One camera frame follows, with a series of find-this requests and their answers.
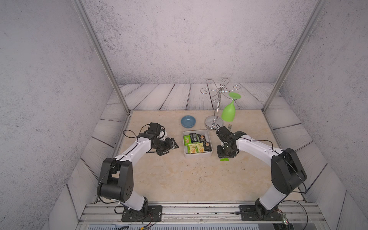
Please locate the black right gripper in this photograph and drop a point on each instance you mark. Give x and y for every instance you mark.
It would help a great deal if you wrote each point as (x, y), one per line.
(220, 155)

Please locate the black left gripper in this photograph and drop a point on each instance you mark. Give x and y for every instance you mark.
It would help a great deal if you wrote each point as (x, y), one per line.
(167, 148)

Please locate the black cookie packet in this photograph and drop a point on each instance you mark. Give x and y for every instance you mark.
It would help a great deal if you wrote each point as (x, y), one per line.
(194, 138)
(202, 138)
(207, 146)

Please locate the white plastic storage box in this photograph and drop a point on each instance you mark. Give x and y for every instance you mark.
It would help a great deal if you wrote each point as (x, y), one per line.
(197, 155)

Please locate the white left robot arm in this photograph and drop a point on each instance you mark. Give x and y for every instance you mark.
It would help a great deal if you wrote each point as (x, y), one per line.
(116, 180)

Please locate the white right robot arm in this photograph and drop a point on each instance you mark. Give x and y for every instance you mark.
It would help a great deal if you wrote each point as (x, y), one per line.
(287, 172)

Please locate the green cookie packet in box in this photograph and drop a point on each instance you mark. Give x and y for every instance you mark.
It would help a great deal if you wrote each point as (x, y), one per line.
(187, 140)

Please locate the black cookie packet in box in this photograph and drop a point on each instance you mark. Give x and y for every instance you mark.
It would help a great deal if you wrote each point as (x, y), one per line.
(202, 138)

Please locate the yellow-green cookie packet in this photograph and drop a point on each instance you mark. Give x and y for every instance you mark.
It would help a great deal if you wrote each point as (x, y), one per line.
(192, 149)

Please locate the pale yellow cookie packet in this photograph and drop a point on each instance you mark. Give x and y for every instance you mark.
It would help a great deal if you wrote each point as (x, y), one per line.
(200, 148)

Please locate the chrome wine glass rack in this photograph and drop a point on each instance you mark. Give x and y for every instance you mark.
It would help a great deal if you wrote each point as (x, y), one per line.
(214, 122)

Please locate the blue ceramic bowl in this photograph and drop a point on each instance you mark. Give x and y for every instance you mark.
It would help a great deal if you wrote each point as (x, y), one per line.
(188, 121)

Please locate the green plastic wine glass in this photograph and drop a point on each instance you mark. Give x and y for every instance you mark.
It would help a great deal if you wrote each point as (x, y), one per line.
(229, 111)

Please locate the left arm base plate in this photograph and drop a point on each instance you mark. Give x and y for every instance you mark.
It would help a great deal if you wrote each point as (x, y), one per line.
(149, 213)

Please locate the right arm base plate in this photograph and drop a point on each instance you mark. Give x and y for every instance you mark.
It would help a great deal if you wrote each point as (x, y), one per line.
(258, 213)

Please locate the aluminium frame rail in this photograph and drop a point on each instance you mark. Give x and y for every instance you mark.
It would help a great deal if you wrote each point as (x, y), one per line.
(292, 215)

